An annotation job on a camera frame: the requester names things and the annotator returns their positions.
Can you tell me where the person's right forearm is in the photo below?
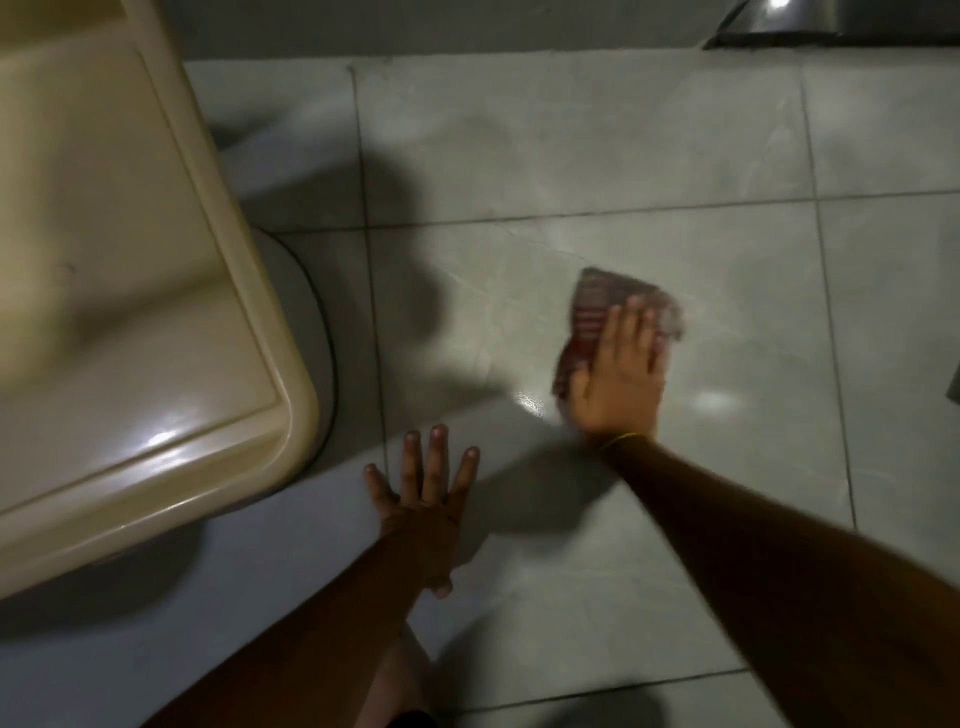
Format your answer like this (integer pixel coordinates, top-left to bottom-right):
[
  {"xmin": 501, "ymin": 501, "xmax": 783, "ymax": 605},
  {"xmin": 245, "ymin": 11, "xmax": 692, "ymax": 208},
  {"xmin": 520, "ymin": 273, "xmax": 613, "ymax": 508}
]
[{"xmin": 600, "ymin": 436, "xmax": 960, "ymax": 728}]

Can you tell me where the red striped cleaning cloth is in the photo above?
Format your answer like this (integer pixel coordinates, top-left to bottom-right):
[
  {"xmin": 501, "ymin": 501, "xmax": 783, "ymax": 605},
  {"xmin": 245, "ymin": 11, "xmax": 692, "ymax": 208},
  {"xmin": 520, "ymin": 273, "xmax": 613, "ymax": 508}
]
[{"xmin": 552, "ymin": 266, "xmax": 688, "ymax": 423}]

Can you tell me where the person's leg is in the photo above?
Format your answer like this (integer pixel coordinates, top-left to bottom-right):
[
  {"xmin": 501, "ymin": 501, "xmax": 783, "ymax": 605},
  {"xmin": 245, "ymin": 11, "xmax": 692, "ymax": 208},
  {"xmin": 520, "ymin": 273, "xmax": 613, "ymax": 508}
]
[{"xmin": 352, "ymin": 626, "xmax": 441, "ymax": 728}]

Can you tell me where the grey round base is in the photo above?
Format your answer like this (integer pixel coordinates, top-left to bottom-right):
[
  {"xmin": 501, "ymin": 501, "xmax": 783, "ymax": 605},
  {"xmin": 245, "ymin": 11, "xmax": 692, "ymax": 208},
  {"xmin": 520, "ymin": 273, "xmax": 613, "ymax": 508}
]
[{"xmin": 249, "ymin": 227, "xmax": 340, "ymax": 483}]

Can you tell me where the person's left forearm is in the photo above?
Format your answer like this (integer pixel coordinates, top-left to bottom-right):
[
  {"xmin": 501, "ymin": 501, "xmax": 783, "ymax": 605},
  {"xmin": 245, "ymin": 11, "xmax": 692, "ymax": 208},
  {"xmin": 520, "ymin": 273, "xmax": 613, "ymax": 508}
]
[{"xmin": 141, "ymin": 528, "xmax": 445, "ymax": 728}]

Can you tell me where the person's right hand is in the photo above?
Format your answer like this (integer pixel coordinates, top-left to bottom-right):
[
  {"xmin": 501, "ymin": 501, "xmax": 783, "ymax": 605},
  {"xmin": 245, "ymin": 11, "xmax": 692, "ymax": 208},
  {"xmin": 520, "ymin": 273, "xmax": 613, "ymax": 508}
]
[{"xmin": 566, "ymin": 294, "xmax": 669, "ymax": 445}]

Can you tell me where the beige plastic cabinet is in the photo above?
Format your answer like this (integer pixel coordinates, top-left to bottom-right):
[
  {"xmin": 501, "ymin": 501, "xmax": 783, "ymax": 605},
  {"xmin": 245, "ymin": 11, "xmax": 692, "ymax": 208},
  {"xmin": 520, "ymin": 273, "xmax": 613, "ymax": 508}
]
[{"xmin": 0, "ymin": 0, "xmax": 322, "ymax": 601}]

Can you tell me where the shiny dark metal fixture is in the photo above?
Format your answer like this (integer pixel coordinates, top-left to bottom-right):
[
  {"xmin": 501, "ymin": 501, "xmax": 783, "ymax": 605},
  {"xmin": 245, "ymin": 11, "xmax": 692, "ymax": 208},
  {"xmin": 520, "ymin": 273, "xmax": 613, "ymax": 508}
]
[{"xmin": 702, "ymin": 0, "xmax": 960, "ymax": 51}]

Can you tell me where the person's left hand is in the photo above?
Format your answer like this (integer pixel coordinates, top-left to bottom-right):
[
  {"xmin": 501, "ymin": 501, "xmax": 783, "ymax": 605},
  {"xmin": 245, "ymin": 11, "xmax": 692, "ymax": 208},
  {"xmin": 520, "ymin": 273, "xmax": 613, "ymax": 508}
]
[{"xmin": 363, "ymin": 425, "xmax": 481, "ymax": 599}]

